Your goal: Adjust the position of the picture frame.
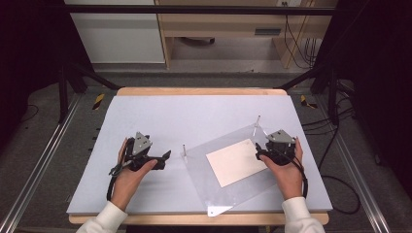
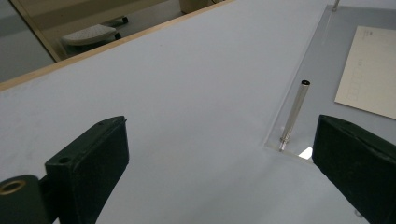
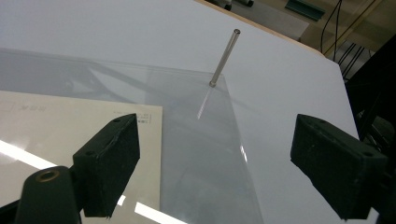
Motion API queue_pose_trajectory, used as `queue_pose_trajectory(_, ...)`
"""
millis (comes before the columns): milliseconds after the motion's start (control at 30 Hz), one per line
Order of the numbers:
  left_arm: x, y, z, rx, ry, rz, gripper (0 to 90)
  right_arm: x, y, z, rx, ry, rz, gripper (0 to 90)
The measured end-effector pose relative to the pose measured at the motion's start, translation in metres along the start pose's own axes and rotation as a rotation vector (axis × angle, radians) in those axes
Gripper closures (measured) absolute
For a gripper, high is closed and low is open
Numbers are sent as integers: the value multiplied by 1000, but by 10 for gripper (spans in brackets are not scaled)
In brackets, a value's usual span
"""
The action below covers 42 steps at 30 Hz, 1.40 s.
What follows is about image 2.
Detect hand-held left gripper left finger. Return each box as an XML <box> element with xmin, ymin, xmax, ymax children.
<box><xmin>44</xmin><ymin>115</ymin><xmax>130</xmax><ymax>224</ymax></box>

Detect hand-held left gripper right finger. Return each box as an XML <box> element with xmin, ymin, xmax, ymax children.
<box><xmin>312</xmin><ymin>114</ymin><xmax>396</xmax><ymax>224</ymax></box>

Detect beige paper card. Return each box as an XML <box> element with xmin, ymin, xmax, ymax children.
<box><xmin>333</xmin><ymin>25</ymin><xmax>396</xmax><ymax>120</ymax></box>

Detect white office chair base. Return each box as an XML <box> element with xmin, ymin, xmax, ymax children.
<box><xmin>61</xmin><ymin>16</ymin><xmax>129</xmax><ymax>48</ymax></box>

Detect wooden table leg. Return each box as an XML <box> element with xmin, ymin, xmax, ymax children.
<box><xmin>8</xmin><ymin>0</ymin><xmax>63</xmax><ymax>63</ymax></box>

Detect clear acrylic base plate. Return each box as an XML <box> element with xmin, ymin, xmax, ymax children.
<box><xmin>264</xmin><ymin>4</ymin><xmax>396</xmax><ymax>165</ymax></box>

